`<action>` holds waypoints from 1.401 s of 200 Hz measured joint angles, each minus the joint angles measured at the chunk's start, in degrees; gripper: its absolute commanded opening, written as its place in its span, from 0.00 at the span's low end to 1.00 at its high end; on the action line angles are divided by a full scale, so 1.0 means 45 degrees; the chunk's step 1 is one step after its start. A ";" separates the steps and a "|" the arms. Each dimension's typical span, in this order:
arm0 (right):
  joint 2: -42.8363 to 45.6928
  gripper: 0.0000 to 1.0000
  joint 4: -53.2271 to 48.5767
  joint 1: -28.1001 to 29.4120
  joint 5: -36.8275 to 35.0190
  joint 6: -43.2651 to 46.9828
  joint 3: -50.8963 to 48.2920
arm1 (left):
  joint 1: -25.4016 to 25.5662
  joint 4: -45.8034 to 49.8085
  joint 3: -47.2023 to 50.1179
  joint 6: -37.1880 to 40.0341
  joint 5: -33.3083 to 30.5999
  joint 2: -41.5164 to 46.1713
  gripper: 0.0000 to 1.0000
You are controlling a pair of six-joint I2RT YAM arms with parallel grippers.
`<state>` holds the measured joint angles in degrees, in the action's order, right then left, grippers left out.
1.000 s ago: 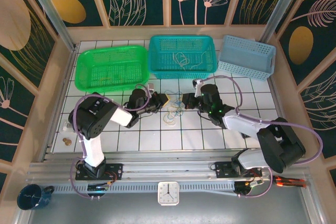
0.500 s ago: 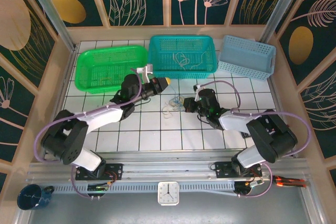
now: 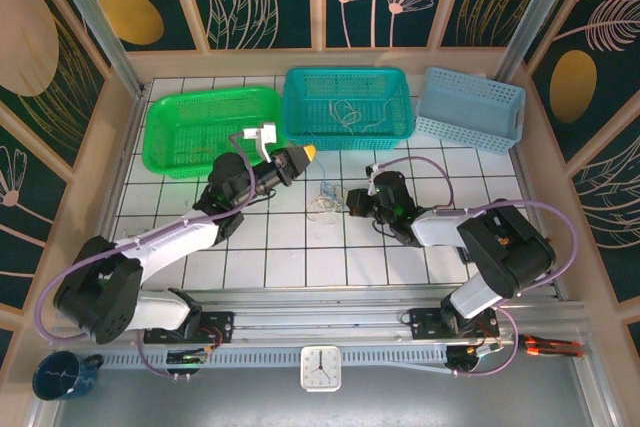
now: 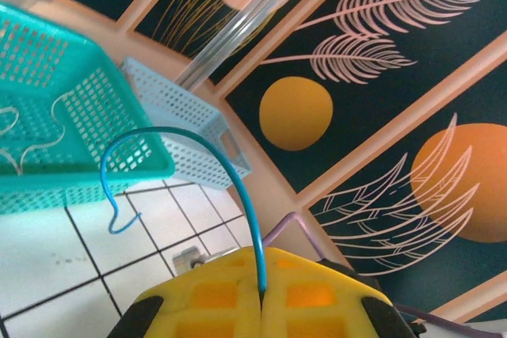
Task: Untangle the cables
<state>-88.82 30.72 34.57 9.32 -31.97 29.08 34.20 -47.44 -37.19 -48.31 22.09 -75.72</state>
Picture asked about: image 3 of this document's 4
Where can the aluminium table side rail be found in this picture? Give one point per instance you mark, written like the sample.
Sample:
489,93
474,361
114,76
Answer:
525,182
125,157

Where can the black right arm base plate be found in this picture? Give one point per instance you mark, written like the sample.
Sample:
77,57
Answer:
425,324

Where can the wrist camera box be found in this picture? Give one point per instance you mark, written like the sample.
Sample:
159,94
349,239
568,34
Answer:
267,133
370,167

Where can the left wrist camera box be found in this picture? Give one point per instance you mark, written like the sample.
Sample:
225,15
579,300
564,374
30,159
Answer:
267,133

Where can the green plastic basket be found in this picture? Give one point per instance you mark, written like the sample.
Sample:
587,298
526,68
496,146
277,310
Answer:
200,117

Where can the white square clock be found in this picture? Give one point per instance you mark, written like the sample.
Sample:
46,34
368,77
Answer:
320,367

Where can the teal plastic basket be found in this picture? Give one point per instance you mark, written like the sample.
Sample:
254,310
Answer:
345,92

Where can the aluminium mounting rail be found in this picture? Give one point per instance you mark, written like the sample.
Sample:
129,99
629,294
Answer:
320,319

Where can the light blue plastic basket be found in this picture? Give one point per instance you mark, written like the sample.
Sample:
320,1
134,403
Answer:
465,107

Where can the small black electronics board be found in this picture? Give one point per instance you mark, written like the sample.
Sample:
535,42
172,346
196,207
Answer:
475,351
187,358

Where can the aluminium frame post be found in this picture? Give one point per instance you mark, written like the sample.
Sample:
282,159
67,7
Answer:
100,27
535,12

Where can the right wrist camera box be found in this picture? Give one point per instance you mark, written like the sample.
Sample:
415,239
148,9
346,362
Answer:
370,167

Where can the dark blue mug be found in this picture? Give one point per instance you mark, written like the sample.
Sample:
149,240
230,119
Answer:
55,377

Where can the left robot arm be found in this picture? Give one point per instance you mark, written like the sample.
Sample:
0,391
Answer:
170,242

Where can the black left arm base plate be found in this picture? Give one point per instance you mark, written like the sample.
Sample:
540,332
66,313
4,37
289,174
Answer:
220,327

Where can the orange black hand tool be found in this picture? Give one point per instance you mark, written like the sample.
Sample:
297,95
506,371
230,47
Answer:
545,346

